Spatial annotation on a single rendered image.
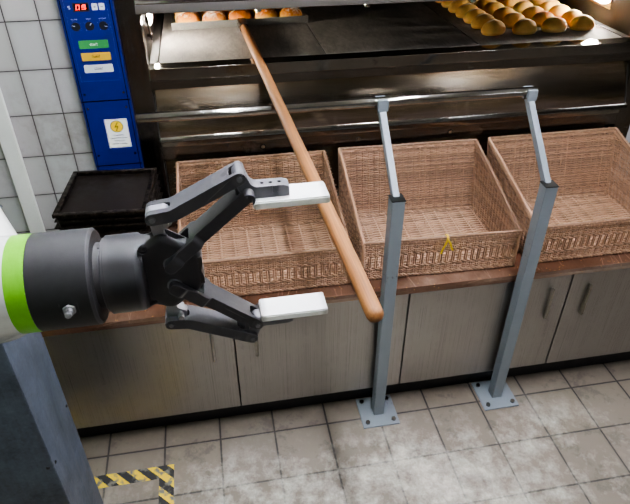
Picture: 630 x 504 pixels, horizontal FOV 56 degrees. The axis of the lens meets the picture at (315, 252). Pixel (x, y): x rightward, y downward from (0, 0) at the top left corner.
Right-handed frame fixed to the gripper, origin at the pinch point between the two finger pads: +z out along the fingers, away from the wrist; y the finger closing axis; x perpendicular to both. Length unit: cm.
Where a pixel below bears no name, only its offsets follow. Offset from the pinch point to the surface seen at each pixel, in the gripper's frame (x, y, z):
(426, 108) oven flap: -152, 51, 71
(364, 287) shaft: -27.6, 28.6, 13.7
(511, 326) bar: -93, 110, 89
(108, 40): -151, 20, -37
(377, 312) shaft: -21.5, 29.0, 14.3
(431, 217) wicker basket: -138, 90, 72
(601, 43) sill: -153, 31, 137
